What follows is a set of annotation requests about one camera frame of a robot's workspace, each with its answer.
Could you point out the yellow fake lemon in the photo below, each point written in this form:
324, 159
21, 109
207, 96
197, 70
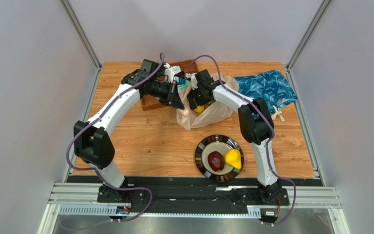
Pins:
199, 109

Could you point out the black rimmed beige plate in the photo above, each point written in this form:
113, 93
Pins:
222, 144

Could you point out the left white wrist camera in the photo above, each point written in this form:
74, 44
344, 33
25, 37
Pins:
172, 73

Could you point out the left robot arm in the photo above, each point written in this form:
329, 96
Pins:
92, 138

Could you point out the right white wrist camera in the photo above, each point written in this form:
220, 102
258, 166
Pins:
192, 80

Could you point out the brown wooden organizer tray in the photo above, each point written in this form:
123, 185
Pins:
151, 102

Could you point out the dark red fake apple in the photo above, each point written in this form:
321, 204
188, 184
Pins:
216, 161

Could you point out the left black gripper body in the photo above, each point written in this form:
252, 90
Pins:
165, 90

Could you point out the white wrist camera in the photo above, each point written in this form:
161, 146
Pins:
192, 80
172, 73

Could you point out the teal white sock bundle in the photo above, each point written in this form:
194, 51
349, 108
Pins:
182, 84

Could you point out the blue patterned cloth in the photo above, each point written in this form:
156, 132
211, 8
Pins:
272, 86

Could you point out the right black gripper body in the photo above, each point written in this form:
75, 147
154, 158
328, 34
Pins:
195, 98

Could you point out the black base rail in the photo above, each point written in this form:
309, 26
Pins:
186, 195

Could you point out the translucent white plastic bag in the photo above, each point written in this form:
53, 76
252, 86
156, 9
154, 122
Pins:
212, 113

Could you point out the yellow fake pear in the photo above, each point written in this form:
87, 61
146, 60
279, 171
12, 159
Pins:
233, 158

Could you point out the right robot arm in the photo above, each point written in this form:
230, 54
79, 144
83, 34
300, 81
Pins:
256, 126

